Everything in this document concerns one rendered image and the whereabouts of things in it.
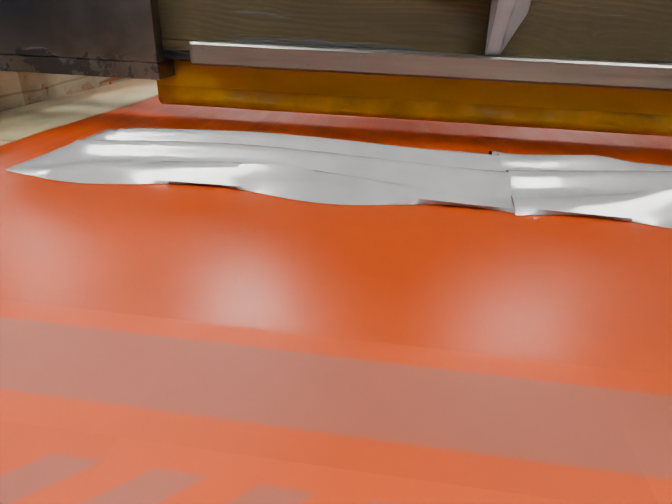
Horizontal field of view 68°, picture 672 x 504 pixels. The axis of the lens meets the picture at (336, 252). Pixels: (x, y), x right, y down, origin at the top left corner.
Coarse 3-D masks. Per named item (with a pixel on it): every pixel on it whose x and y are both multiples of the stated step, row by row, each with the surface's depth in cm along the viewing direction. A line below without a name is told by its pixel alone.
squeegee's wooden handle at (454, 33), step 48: (192, 0) 24; (240, 0) 24; (288, 0) 23; (336, 0) 23; (384, 0) 23; (432, 0) 22; (480, 0) 22; (576, 0) 22; (624, 0) 21; (384, 48) 24; (432, 48) 23; (480, 48) 23; (528, 48) 23; (576, 48) 22; (624, 48) 22
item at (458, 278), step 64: (64, 128) 24; (192, 128) 25; (256, 128) 25; (320, 128) 26; (384, 128) 26; (448, 128) 27; (0, 192) 16; (64, 192) 16; (128, 192) 16; (192, 192) 17; (0, 256) 12; (64, 256) 12; (128, 256) 12; (192, 256) 12; (256, 256) 13; (320, 256) 13; (384, 256) 13; (448, 256) 13; (512, 256) 13; (192, 320) 10; (256, 320) 10; (320, 320) 10; (384, 320) 10; (448, 320) 10; (512, 320) 10
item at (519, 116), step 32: (160, 96) 27; (192, 96) 27; (224, 96) 27; (256, 96) 26; (288, 96) 26; (320, 96) 26; (352, 96) 26; (576, 128) 25; (608, 128) 25; (640, 128) 24
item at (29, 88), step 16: (0, 80) 27; (16, 80) 28; (32, 80) 29; (48, 80) 30; (64, 80) 32; (80, 80) 33; (96, 80) 35; (112, 80) 37; (0, 96) 27; (16, 96) 28; (32, 96) 29; (48, 96) 30
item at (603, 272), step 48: (480, 144) 24; (528, 144) 24; (576, 144) 25; (624, 144) 25; (528, 240) 14; (576, 240) 14; (624, 240) 14; (576, 288) 12; (624, 288) 12; (576, 336) 10; (624, 336) 10
